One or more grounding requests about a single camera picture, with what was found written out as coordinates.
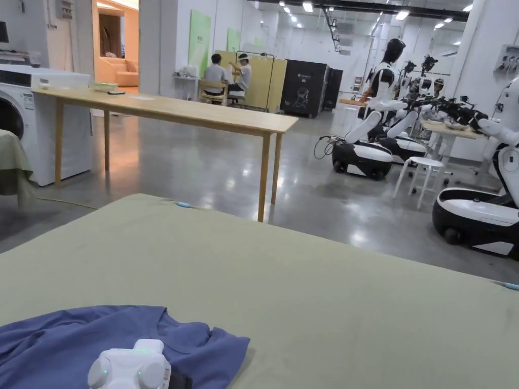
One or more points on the white washing machine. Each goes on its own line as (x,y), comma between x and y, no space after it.
(44,121)

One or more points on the light blue sheet clip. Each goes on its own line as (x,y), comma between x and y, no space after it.
(509,285)
(183,203)

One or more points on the white desk with wooden top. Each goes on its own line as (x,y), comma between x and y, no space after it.
(450,133)

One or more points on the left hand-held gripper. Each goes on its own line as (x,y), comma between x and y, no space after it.
(121,368)

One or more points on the black crate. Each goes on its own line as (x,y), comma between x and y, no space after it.
(304,87)

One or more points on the blue shirt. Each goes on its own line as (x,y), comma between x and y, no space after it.
(61,348)

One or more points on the white and black humanoid robot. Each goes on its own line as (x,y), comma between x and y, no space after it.
(478,210)
(423,87)
(383,81)

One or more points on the orange sofa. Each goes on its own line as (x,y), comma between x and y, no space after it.
(121,69)

